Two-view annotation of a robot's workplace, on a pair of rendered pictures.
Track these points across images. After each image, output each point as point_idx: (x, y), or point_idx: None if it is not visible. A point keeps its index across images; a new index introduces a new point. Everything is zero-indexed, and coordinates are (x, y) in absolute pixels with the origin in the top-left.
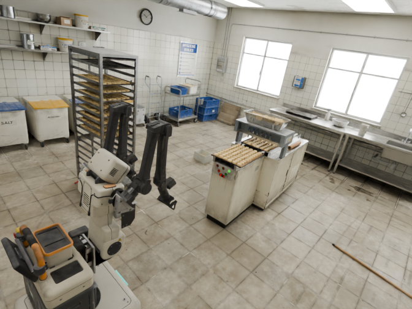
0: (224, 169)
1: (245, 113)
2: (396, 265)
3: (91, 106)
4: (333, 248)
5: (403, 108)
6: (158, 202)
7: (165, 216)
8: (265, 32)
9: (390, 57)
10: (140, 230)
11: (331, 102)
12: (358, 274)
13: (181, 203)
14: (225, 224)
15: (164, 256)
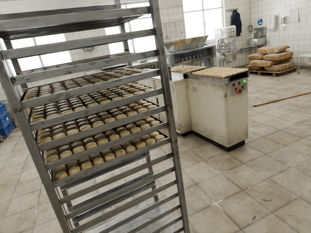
0: (240, 82)
1: (175, 43)
2: (267, 95)
3: (73, 107)
4: (258, 107)
5: (164, 34)
6: (195, 186)
7: (227, 181)
8: (18, 5)
9: (139, 3)
10: (264, 205)
11: (121, 50)
12: (282, 104)
13: (199, 167)
14: (248, 137)
15: (308, 186)
